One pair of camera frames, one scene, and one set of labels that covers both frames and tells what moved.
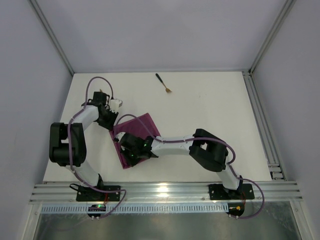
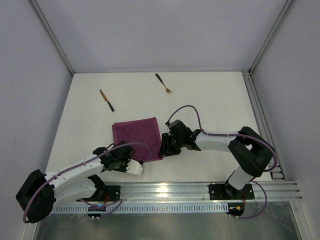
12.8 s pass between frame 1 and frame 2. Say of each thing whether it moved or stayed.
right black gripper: moved
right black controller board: stayed
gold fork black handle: stayed
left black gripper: moved
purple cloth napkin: stayed
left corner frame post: stayed
